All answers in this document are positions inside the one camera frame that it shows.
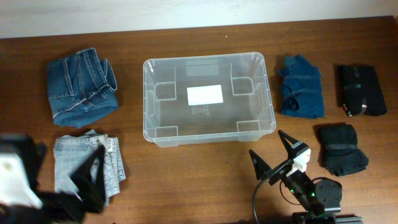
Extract white label in bin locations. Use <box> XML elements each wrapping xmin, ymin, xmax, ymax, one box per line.
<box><xmin>187</xmin><ymin>85</ymin><xmax>223</xmax><ymax>106</ymax></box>

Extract dark green folded garment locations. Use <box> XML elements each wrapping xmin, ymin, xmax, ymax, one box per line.
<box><xmin>318</xmin><ymin>124</ymin><xmax>369</xmax><ymax>177</ymax></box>

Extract black garment with print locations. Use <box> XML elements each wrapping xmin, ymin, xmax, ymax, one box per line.
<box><xmin>337</xmin><ymin>65</ymin><xmax>387</xmax><ymax>117</ymax></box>

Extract dark blue jeans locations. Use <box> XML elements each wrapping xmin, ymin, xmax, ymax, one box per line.
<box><xmin>47</xmin><ymin>48</ymin><xmax>119</xmax><ymax>128</ymax></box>

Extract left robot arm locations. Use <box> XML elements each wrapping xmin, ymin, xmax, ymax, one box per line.
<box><xmin>1</xmin><ymin>134</ymin><xmax>106</xmax><ymax>223</ymax></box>

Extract right black cable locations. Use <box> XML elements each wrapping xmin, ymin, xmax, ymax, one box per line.
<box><xmin>252</xmin><ymin>160</ymin><xmax>293</xmax><ymax>224</ymax></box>

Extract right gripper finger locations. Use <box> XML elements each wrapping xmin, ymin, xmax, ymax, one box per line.
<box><xmin>249</xmin><ymin>149</ymin><xmax>272</xmax><ymax>180</ymax></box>
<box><xmin>278</xmin><ymin>130</ymin><xmax>308</xmax><ymax>159</ymax></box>

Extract teal shirt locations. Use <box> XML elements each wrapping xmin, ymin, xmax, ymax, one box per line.
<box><xmin>279</xmin><ymin>55</ymin><xmax>325</xmax><ymax>119</ymax></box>

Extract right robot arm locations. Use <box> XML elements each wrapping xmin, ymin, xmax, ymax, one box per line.
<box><xmin>249</xmin><ymin>130</ymin><xmax>363</xmax><ymax>224</ymax></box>

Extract clear plastic storage bin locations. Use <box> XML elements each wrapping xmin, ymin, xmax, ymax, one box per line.
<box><xmin>143</xmin><ymin>52</ymin><xmax>276</xmax><ymax>147</ymax></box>

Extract light blue folded jeans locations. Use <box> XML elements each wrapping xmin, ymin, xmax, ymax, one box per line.
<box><xmin>53</xmin><ymin>129</ymin><xmax>126</xmax><ymax>207</ymax></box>

